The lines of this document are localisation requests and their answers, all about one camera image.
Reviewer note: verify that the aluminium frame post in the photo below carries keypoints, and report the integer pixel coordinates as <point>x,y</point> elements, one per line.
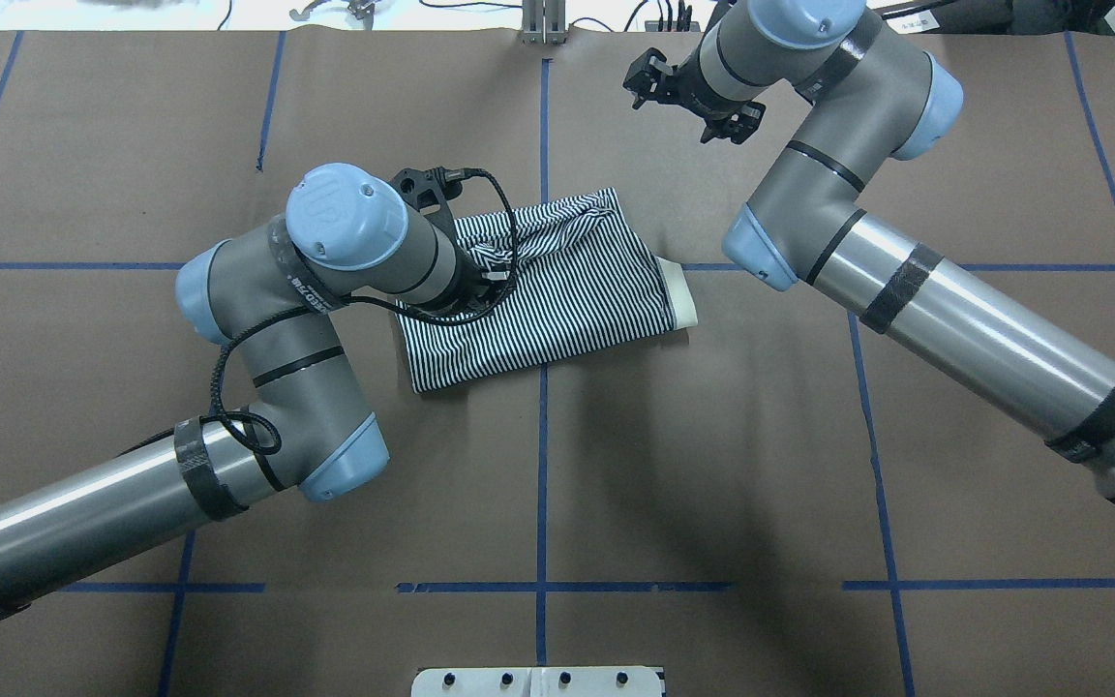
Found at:
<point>544,22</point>

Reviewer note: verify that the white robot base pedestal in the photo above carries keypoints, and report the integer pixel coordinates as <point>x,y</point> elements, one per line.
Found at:
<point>604,680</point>

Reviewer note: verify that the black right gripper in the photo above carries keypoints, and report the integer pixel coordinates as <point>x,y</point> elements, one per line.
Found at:
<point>692,91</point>

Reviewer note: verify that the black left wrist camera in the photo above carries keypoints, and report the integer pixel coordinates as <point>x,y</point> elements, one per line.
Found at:
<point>429,191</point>

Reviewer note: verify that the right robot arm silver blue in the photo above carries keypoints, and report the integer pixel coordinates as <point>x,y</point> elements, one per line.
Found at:
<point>875,97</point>

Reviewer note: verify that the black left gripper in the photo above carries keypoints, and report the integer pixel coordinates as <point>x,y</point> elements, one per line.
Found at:
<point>459,287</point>

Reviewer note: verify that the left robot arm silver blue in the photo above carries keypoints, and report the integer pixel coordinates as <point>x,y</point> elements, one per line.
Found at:
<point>285,410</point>

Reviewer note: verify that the striped polo shirt white collar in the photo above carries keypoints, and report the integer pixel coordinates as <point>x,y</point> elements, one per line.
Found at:
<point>588,282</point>

